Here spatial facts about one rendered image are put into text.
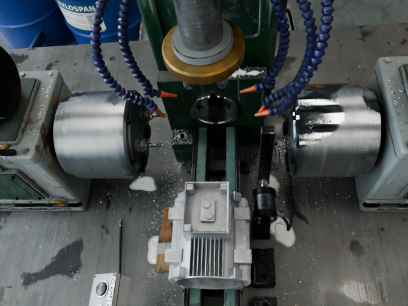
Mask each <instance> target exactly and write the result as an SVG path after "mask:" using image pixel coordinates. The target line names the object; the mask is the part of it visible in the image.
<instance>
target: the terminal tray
mask: <svg viewBox="0 0 408 306"><path fill-rule="evenodd" d="M189 185H192V188H188V186H189ZM222 185H225V188H222ZM186 226H189V229H186ZM222 226H224V227H225V229H221V227H222ZM182 234H183V236H184V238H185V239H186V241H190V240H191V239H192V240H194V239H196V240H198V238H199V239H200V240H202V238H203V239H204V240H206V238H207V239H208V240H210V238H212V240H214V238H216V240H219V239H220V240H223V239H224V241H227V242H229V241H230V239H231V191H230V186H229V182H185V195H184V205H183V223H182Z"/></svg>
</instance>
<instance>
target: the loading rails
mask: <svg viewBox="0 0 408 306"><path fill-rule="evenodd" d="M240 142H241V140H240V139H239V125H236V127H226V160H210V149H211V145H210V141H209V134H208V128H207V127H199V129H198V127H197V126H194V141H192V143H193V152H192V161H188V164H187V173H188V174H191V182H209V177H210V176H226V182H229V190H230V191H231V192H233V191H236V192H239V193H240V173H250V161H249V160H241V161H240ZM183 293H184V298H183V306H241V294H243V292H242V291H241V289H238V290H235V289H224V296H205V289H199V288H184V290H183Z"/></svg>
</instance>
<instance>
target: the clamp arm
mask: <svg viewBox="0 0 408 306"><path fill-rule="evenodd" d="M275 135H276V128H275V126H261V129H260V147H259V165H258V175H257V183H258V184H260V181H261V182H262V183H264V180H265V183H267V182H268V184H269V181H270V172H271V163H272V158H273V149H274V141H275Z"/></svg>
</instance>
